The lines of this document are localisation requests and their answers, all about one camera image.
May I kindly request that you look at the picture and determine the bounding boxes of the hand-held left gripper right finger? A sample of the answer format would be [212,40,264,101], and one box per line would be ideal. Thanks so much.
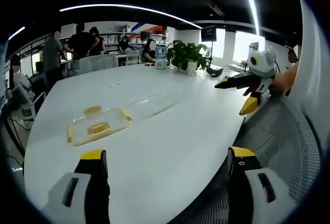
[226,146,300,224]

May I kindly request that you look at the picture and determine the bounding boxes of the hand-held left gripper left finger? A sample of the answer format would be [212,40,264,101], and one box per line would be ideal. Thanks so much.
[40,149,111,224]

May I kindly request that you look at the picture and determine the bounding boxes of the person's right hand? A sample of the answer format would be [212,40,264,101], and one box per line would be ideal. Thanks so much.
[271,62,301,97]

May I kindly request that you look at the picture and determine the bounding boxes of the black headset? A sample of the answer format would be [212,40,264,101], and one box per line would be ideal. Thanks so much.
[207,65,225,78]

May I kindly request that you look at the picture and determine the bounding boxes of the grey mesh office chair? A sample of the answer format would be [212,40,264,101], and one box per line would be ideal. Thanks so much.
[177,93,322,224]

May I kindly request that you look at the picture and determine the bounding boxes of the dark screen on stand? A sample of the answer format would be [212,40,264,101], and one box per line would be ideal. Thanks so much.
[201,26,217,43]

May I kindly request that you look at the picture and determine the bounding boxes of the potted green plant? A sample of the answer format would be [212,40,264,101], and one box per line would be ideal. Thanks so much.
[166,39,210,75]

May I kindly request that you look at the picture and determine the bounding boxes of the long ceiling light strip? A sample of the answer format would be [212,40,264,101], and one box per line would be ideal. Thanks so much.
[59,4,202,29]
[238,0,261,38]

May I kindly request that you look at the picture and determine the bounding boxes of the clear lid with yellow clips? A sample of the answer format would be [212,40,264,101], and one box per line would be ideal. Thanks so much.
[67,105,133,147]

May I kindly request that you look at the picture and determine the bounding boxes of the blue white water bottle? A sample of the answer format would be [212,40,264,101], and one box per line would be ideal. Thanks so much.
[154,46,168,71]

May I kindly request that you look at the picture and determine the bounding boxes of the white office chair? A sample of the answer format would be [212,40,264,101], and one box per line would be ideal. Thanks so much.
[125,52,142,66]
[15,89,47,123]
[79,53,117,74]

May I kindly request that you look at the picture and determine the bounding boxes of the white storage shelves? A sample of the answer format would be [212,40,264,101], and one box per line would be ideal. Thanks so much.
[100,29,169,54]

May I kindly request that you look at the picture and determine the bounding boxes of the short ceiling light strip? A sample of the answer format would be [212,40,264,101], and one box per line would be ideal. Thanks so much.
[7,26,26,40]

